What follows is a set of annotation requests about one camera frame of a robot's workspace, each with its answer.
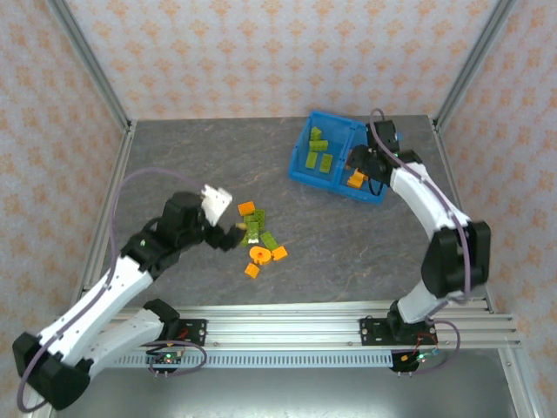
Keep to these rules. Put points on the aluminium table edge rail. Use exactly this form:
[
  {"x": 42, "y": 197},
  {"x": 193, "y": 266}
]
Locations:
[{"x": 283, "y": 310}]

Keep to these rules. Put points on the blue two-compartment plastic bin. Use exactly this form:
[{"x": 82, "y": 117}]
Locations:
[{"x": 337, "y": 130}]

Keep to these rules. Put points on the aluminium frame leg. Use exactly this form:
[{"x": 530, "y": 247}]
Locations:
[{"x": 518, "y": 383}]

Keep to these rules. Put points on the aluminium table side rail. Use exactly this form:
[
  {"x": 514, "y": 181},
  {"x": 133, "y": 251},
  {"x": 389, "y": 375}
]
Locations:
[
  {"x": 109, "y": 209},
  {"x": 454, "y": 187}
]

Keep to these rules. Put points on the aluminium frame post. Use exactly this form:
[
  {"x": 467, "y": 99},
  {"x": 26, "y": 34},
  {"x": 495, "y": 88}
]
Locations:
[
  {"x": 87, "y": 61},
  {"x": 476, "y": 61}
]

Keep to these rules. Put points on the wide aluminium base rail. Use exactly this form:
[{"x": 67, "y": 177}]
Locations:
[{"x": 283, "y": 333}]

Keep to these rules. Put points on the grey metal shelf panel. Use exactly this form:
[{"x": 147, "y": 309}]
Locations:
[{"x": 283, "y": 396}]

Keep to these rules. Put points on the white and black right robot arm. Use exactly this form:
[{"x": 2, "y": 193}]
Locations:
[{"x": 418, "y": 196}]

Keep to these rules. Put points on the small circuit board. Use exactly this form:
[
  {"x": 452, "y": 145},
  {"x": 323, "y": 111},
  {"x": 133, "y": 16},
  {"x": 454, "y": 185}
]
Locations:
[
  {"x": 167, "y": 358},
  {"x": 420, "y": 358}
]

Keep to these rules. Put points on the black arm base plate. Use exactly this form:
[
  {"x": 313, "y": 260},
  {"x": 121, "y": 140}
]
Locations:
[
  {"x": 370, "y": 333},
  {"x": 196, "y": 333}
]

